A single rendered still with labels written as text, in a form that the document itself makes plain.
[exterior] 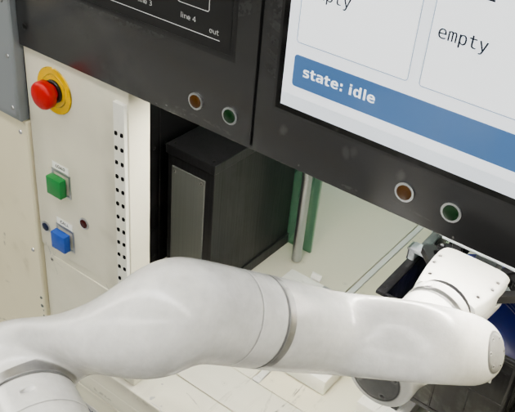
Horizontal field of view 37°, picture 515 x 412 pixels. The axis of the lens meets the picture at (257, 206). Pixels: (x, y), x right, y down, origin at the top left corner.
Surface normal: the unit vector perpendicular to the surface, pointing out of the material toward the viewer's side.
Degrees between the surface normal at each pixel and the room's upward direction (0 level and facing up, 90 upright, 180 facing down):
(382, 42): 90
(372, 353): 58
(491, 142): 90
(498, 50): 90
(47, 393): 18
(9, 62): 90
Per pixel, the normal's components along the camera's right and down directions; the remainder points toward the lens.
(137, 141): 0.79, 0.39
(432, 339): 0.17, -0.19
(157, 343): 0.21, 0.29
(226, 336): 0.59, 0.38
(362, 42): -0.60, 0.41
